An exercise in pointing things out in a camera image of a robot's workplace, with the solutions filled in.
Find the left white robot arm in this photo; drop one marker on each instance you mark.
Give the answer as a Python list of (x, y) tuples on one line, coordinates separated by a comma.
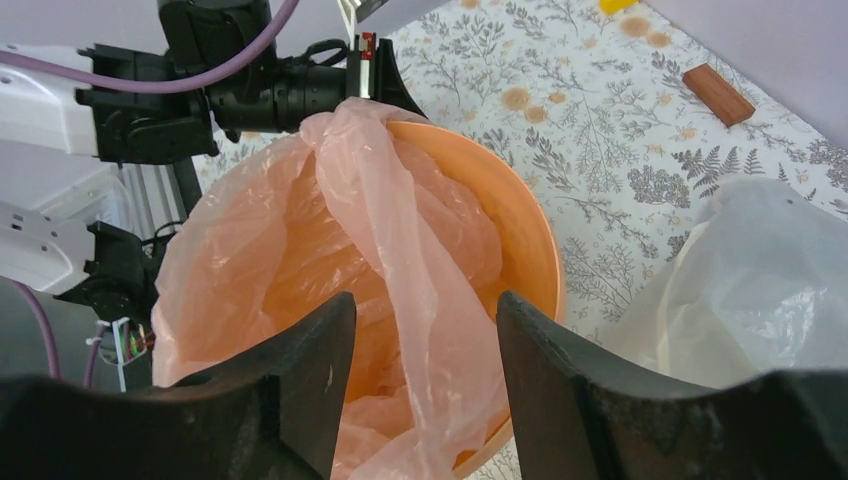
[(93, 140)]

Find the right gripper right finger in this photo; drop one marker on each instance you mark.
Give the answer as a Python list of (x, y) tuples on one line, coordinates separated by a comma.
[(581, 412)]

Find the clear white trash bag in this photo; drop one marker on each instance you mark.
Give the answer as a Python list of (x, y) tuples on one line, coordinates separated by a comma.
[(760, 284)]

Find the yellow toy block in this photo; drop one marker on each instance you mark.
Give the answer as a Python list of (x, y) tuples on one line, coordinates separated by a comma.
[(610, 7)]

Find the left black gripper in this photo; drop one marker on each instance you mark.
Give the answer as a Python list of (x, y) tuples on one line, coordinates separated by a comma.
[(276, 95)]

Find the pink plastic trash bag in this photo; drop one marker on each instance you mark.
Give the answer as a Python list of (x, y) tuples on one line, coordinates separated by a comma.
[(347, 205)]

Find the floral patterned table mat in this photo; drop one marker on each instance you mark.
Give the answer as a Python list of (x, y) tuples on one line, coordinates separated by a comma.
[(591, 111)]

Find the brown wooden cylinder block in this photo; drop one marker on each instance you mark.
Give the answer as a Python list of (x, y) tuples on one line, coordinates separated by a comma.
[(718, 95)]

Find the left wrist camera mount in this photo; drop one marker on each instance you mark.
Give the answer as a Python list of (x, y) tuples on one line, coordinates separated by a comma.
[(355, 11)]

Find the orange plastic trash bin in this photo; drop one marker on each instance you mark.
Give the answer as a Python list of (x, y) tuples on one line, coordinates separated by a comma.
[(517, 232)]

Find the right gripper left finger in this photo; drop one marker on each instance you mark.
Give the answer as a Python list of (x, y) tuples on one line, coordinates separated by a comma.
[(270, 412)]

